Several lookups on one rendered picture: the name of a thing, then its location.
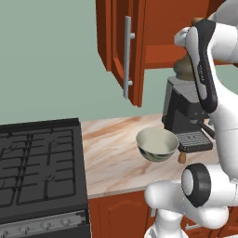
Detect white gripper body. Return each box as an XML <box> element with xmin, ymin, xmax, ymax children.
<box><xmin>173</xmin><ymin>26</ymin><xmax>192</xmax><ymax>48</ymax></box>

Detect red wooden wall cabinet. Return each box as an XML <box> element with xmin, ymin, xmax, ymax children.
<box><xmin>142</xmin><ymin>0</ymin><xmax>238</xmax><ymax>71</ymax></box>

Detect red wooden base cabinet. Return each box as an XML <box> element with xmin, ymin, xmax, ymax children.
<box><xmin>87</xmin><ymin>189</ymin><xmax>238</xmax><ymax>238</ymax></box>

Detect silver bar door handle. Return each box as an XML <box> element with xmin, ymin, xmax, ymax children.
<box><xmin>122</xmin><ymin>15</ymin><xmax>137</xmax><ymax>99</ymax></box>

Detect black coffee machine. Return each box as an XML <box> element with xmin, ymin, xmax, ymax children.
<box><xmin>161</xmin><ymin>75</ymin><xmax>217</xmax><ymax>165</ymax></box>

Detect white mixing bowl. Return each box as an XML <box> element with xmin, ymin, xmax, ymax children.
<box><xmin>135</xmin><ymin>126</ymin><xmax>180</xmax><ymax>164</ymax></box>

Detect black gas stove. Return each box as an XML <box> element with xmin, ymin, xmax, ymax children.
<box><xmin>0</xmin><ymin>117</ymin><xmax>91</xmax><ymax>238</ymax></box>

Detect olive brown bottle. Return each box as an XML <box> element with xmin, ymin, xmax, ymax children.
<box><xmin>172</xmin><ymin>51</ymin><xmax>196</xmax><ymax>82</ymax></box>

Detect red wooden cabinet door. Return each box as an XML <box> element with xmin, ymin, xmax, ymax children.
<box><xmin>95</xmin><ymin>0</ymin><xmax>147</xmax><ymax>108</ymax></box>

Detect silver base cabinet handle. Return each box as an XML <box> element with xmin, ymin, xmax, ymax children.
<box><xmin>185</xmin><ymin>222</ymin><xmax>203</xmax><ymax>231</ymax></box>

